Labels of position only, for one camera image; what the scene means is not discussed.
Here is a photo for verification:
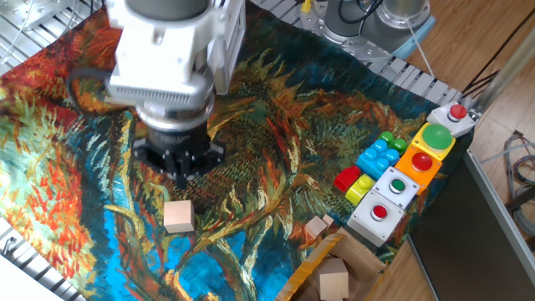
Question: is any white plastic drawer cabinet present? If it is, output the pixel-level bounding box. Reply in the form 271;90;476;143
211;0;247;96

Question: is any blue toy brick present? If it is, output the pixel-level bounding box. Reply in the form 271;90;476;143
355;139;401;181

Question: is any grey red emergency-button box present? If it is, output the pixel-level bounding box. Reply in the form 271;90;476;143
425;101;477;139

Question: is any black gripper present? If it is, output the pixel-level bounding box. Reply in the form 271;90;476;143
132;123;227;189

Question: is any brown cardboard box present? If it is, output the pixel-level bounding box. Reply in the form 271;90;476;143
273;227;388;301

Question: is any black panel with aluminium frame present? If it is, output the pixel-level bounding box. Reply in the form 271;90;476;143
407;148;535;301

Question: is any clear plastic tube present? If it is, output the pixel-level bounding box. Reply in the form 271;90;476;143
478;141;535;165

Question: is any yellow toy brick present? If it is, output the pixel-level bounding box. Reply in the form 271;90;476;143
344;174;376;207

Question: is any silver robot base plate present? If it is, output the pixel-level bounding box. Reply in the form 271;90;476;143
298;0;405;66

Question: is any dark flat bar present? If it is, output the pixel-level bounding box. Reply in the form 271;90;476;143
504;186;535;213

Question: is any green toy brick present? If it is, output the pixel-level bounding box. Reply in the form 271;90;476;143
378;130;409;156

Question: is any thin white string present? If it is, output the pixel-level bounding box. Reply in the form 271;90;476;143
405;19;436;79

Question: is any silver metal bracket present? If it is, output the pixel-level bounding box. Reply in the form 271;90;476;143
0;0;70;33

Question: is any large white red-button box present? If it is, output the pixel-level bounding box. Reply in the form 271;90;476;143
345;190;405;247

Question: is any vented wrist sensor housing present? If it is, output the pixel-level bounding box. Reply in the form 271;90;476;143
106;0;218;110

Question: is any large plain wooden cube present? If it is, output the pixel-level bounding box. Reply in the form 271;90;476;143
162;199;196;234
318;258;350;301

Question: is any sunflower painting print cloth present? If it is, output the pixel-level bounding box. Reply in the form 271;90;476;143
0;0;476;301

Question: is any black base cable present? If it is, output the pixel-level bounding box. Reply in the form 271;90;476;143
337;0;385;25

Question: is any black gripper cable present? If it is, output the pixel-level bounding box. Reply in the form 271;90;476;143
65;68;116;115

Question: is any small wooden block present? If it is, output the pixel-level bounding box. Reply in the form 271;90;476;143
303;216;329;240

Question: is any aluminium frame post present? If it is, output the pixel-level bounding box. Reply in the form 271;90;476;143
471;37;535;114

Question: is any white green-button box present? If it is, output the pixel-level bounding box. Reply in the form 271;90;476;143
371;166;421;210

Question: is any black floor cable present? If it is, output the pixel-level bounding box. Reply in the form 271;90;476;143
461;8;535;99

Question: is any grey cable coil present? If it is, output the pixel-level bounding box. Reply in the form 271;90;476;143
503;130;535;237

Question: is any red toy brick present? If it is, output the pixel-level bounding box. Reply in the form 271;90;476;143
333;165;363;193

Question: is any yellow green-dome button box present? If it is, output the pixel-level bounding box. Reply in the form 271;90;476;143
410;122;456;162

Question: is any orange red-button box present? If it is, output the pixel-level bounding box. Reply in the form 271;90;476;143
394;144;443;196

